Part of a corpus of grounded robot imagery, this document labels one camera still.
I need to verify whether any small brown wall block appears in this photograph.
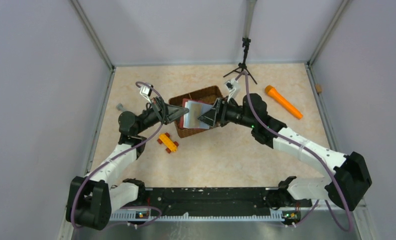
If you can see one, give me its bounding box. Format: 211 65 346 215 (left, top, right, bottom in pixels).
315 84 323 94

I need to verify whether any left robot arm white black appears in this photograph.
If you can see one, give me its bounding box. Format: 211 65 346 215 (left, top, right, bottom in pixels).
66 97 189 230

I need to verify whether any orange toy car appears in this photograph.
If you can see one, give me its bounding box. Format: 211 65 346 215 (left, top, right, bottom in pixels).
157 132 179 154

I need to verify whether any gold striped credit card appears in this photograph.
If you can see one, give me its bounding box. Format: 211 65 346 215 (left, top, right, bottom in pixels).
184 101 212 130

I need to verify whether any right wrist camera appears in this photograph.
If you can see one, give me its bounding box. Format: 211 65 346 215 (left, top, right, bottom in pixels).
224 78 241 102

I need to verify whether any red leather card holder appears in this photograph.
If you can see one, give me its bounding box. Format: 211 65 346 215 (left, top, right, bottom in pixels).
179 98 212 130

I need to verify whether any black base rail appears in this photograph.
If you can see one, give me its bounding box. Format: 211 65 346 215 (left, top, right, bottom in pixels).
124 187 312 221

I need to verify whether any brown wicker divided basket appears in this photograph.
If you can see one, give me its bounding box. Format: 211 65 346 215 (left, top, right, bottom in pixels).
169 85 222 138

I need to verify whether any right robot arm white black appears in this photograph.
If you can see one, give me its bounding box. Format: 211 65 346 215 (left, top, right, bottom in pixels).
197 93 372 211

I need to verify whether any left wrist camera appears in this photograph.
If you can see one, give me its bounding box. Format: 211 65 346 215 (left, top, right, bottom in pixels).
139 85 152 103

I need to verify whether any black tripod stand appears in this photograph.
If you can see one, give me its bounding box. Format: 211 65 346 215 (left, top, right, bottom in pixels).
223 37 258 85

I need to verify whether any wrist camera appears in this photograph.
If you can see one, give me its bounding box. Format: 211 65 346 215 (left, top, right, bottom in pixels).
224 78 241 102
139 85 152 103

